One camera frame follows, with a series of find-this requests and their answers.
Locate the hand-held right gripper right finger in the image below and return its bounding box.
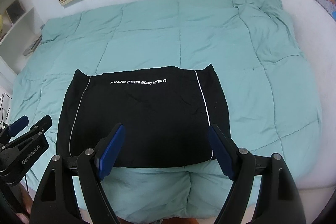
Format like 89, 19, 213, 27
207, 124, 306, 224

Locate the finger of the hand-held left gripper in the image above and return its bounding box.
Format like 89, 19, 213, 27
0, 115, 29, 144
28, 115, 53, 136

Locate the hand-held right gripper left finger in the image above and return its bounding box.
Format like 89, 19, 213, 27
30, 123, 126, 224

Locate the black hooded jacket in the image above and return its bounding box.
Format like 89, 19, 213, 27
56, 64, 231, 169

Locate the person's left hand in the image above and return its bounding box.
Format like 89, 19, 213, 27
14, 183, 37, 224

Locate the stack of flat books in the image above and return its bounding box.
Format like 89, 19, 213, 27
23, 35, 42, 57

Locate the white bookshelf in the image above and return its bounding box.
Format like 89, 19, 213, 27
0, 0, 43, 75

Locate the teal quilted comforter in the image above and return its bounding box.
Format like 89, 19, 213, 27
10, 0, 324, 220

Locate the black box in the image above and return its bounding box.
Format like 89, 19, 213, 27
5, 0, 25, 24

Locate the line drawing wall sticker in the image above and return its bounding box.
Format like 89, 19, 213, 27
0, 93, 14, 128

